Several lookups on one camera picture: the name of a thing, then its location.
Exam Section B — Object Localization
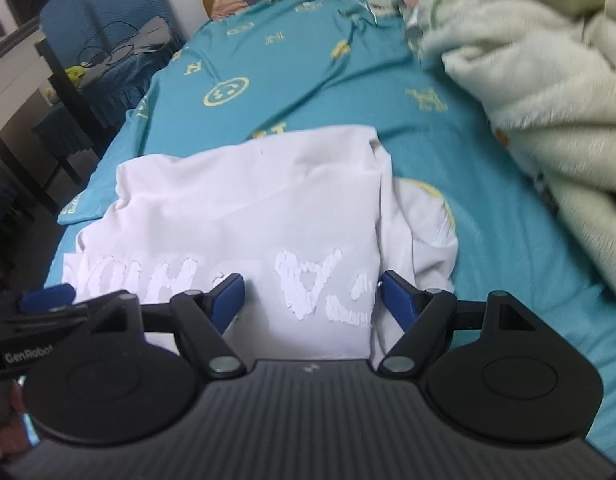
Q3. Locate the person's left hand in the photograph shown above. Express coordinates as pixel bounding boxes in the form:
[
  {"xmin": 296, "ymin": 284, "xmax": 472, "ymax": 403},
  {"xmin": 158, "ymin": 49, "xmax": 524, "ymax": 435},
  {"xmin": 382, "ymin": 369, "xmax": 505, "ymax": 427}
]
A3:
[{"xmin": 0, "ymin": 379, "xmax": 41, "ymax": 467}]

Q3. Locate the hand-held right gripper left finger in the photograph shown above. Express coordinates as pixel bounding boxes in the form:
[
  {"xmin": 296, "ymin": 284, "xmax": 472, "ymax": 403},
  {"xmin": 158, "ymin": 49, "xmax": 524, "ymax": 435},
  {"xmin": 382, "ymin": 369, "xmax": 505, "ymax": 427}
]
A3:
[{"xmin": 88, "ymin": 273, "xmax": 249, "ymax": 379}]

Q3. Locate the white t-shirt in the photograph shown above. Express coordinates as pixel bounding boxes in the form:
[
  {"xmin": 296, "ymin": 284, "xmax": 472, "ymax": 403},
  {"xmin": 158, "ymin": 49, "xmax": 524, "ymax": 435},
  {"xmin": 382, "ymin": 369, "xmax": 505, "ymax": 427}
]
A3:
[{"xmin": 62, "ymin": 124, "xmax": 461, "ymax": 362}]

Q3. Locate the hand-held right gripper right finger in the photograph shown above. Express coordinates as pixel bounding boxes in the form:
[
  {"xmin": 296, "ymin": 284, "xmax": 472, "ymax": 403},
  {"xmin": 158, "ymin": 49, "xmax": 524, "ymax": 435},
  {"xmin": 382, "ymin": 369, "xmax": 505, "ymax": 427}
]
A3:
[{"xmin": 377, "ymin": 270, "xmax": 540, "ymax": 375}]

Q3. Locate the white table with black legs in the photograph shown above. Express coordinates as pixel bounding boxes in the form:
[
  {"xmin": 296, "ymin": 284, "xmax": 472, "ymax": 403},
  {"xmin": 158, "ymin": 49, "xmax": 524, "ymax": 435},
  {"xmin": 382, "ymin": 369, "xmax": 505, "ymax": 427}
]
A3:
[{"xmin": 0, "ymin": 24, "xmax": 96, "ymax": 216}]

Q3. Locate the blue covered chair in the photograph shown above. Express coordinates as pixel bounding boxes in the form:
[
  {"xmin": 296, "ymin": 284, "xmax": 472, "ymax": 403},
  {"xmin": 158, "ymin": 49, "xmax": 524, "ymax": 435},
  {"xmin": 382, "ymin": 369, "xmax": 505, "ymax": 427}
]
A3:
[
  {"xmin": 38, "ymin": 0, "xmax": 106, "ymax": 111},
  {"xmin": 76, "ymin": 0, "xmax": 186, "ymax": 128}
]

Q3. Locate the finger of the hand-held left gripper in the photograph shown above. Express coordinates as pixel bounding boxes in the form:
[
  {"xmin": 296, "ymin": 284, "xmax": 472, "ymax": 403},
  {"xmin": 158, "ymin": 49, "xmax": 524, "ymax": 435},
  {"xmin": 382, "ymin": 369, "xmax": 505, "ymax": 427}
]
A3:
[{"xmin": 0, "ymin": 283, "xmax": 138, "ymax": 333}]

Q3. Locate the grey cloth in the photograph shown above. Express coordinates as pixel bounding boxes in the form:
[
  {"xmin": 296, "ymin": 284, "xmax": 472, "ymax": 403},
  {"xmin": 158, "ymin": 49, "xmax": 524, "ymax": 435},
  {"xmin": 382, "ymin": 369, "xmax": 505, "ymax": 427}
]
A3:
[{"xmin": 82, "ymin": 15, "xmax": 171, "ymax": 87}]

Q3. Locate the teal printed bed sheet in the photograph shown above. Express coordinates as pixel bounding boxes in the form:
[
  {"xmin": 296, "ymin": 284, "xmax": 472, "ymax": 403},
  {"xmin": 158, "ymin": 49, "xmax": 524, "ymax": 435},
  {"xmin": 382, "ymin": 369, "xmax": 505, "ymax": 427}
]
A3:
[{"xmin": 42, "ymin": 0, "xmax": 616, "ymax": 467}]

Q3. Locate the pale green fluffy blanket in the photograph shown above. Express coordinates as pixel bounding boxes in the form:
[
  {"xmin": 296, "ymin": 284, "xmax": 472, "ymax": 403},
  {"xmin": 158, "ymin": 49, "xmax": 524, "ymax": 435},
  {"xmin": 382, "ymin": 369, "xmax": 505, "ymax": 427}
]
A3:
[{"xmin": 367, "ymin": 0, "xmax": 616, "ymax": 287}]

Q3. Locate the black cable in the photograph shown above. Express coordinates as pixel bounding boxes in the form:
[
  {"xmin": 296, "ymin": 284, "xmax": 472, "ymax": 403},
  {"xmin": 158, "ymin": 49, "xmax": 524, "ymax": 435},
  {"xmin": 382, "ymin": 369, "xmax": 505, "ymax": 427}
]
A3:
[{"xmin": 78, "ymin": 20, "xmax": 153, "ymax": 68}]

